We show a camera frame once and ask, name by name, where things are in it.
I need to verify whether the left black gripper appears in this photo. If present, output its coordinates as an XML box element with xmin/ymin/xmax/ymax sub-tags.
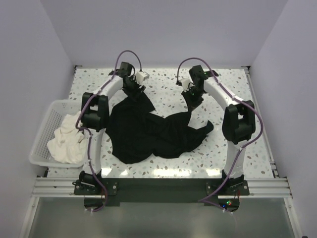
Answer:
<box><xmin>122</xmin><ymin>75</ymin><xmax>145</xmax><ymax>102</ymax></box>

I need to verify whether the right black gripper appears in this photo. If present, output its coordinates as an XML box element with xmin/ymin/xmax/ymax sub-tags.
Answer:
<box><xmin>181</xmin><ymin>87</ymin><xmax>206</xmax><ymax>113</ymax></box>

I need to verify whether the black t shirt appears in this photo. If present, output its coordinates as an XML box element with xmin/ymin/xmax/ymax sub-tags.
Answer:
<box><xmin>106</xmin><ymin>93</ymin><xmax>214</xmax><ymax>164</ymax></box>

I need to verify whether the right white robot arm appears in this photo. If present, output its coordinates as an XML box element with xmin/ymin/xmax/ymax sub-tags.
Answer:
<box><xmin>176</xmin><ymin>65</ymin><xmax>256</xmax><ymax>195</ymax></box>

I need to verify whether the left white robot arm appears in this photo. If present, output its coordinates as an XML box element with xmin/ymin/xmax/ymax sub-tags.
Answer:
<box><xmin>75</xmin><ymin>62</ymin><xmax>149</xmax><ymax>196</ymax></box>

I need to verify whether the white t shirt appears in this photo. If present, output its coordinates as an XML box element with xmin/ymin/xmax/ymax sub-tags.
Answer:
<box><xmin>47</xmin><ymin>111</ymin><xmax>88</xmax><ymax>164</ymax></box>

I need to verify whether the white plastic laundry basket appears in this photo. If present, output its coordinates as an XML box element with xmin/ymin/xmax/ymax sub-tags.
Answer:
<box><xmin>29</xmin><ymin>100</ymin><xmax>84</xmax><ymax>169</ymax></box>

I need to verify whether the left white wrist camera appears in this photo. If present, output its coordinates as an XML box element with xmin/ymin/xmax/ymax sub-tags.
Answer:
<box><xmin>135</xmin><ymin>71</ymin><xmax>149</xmax><ymax>84</ymax></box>

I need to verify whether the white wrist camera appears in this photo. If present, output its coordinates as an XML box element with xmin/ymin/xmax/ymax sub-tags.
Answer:
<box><xmin>135</xmin><ymin>71</ymin><xmax>149</xmax><ymax>84</ymax></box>
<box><xmin>179</xmin><ymin>78</ymin><xmax>192</xmax><ymax>91</ymax></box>

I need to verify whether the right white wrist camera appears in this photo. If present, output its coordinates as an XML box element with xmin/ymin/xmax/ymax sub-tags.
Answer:
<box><xmin>179</xmin><ymin>78</ymin><xmax>192</xmax><ymax>91</ymax></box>

